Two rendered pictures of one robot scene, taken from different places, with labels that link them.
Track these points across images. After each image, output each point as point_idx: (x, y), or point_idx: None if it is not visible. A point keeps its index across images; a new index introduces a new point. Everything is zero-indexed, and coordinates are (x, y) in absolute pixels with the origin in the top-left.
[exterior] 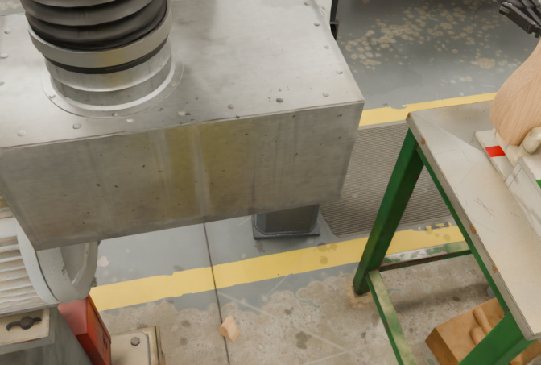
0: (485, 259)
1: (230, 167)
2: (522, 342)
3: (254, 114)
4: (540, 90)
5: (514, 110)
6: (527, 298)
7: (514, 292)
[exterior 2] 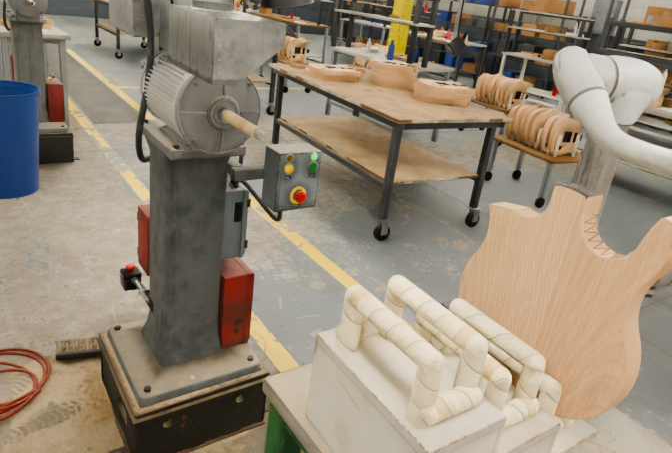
0: None
1: (194, 39)
2: (271, 416)
3: (199, 13)
4: (486, 272)
5: (467, 286)
6: (301, 376)
7: (302, 368)
